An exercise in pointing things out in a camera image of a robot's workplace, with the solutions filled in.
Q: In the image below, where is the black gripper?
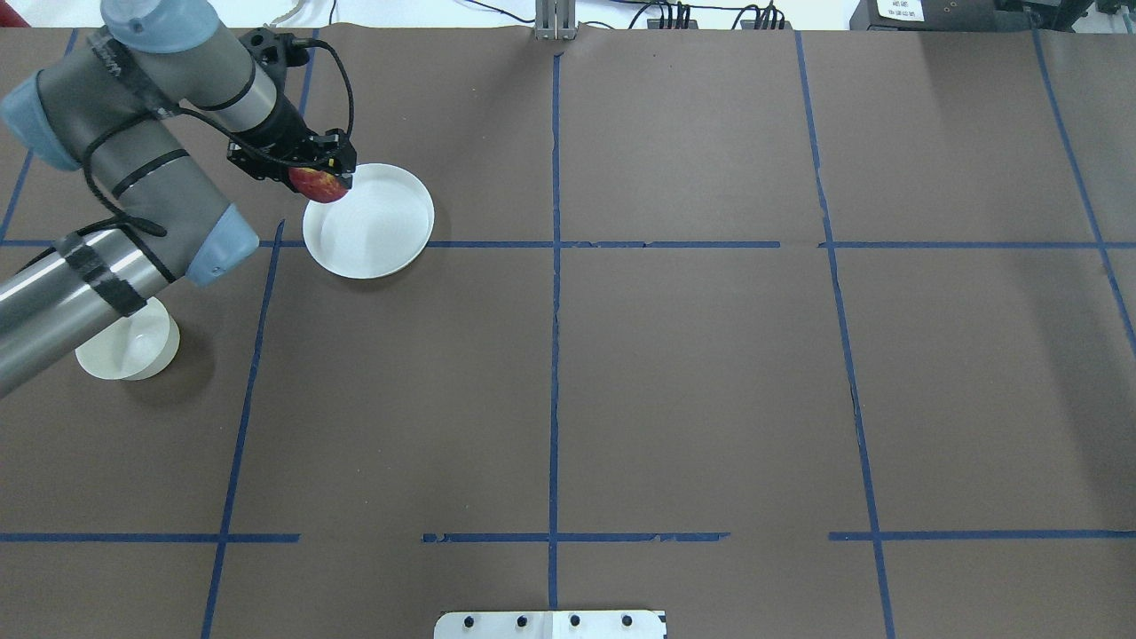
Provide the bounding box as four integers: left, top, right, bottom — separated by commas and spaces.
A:
226, 106, 358, 191

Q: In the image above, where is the red yellow apple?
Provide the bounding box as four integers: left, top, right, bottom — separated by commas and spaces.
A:
287, 167, 350, 205

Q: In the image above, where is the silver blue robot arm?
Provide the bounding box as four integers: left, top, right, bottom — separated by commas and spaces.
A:
1, 1, 357, 396

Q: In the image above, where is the white round plate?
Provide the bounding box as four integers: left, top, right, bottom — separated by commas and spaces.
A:
302, 163, 435, 280

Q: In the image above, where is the white small bowl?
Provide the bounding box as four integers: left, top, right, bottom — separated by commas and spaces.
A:
75, 298, 181, 382

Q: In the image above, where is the black mini computer box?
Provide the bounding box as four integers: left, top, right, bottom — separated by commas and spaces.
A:
849, 0, 1039, 32

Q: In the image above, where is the black robot camera cable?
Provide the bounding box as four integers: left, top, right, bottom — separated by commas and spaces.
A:
80, 38, 356, 236

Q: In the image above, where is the aluminium frame post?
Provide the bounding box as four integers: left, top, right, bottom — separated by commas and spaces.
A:
532, 0, 579, 41

